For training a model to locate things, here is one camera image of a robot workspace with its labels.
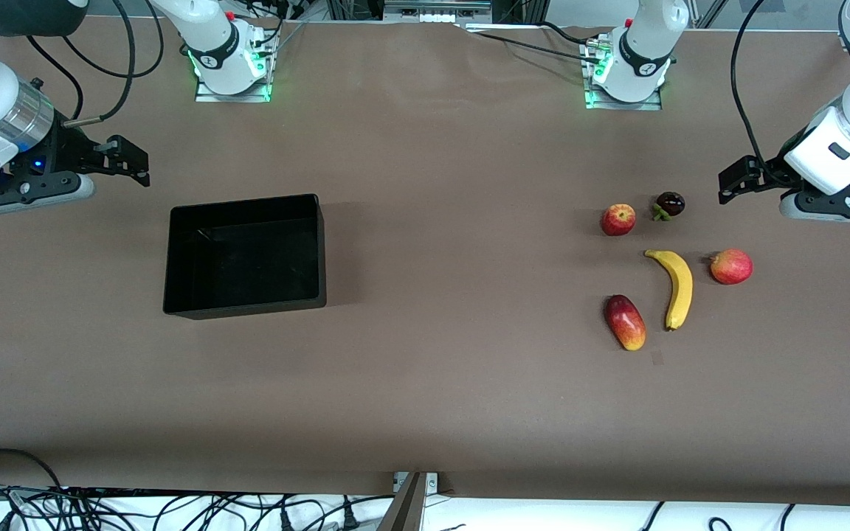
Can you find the aluminium right arm base plate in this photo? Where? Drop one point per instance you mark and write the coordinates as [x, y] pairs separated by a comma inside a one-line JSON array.
[[233, 96]]

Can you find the aluminium left arm base plate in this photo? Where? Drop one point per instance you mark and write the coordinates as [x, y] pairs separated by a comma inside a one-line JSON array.
[[620, 105]]

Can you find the grey metal device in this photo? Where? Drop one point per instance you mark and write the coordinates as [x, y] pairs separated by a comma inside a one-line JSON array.
[[436, 11]]

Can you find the black plastic box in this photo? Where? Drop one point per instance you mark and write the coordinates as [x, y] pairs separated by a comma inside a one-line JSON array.
[[248, 258]]

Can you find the dark purple mangosteen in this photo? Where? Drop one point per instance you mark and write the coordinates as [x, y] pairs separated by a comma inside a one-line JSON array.
[[670, 203]]

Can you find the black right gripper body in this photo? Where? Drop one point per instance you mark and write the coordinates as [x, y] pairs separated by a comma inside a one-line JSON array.
[[71, 152]]

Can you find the red yellow mango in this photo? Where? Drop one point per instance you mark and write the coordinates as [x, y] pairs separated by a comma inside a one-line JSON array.
[[624, 322]]

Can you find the dark slanted bar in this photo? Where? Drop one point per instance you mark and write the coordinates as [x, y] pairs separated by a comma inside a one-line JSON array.
[[404, 512]]

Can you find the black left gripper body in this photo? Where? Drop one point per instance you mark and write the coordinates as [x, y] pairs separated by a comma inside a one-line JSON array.
[[769, 174]]

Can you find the red apple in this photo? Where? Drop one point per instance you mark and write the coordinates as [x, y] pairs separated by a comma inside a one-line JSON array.
[[618, 220], [731, 267]]

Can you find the small aluminium bracket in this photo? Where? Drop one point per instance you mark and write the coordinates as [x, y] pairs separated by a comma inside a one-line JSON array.
[[431, 482]]

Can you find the yellow banana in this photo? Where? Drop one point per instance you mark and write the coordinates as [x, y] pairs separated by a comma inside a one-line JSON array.
[[679, 284]]

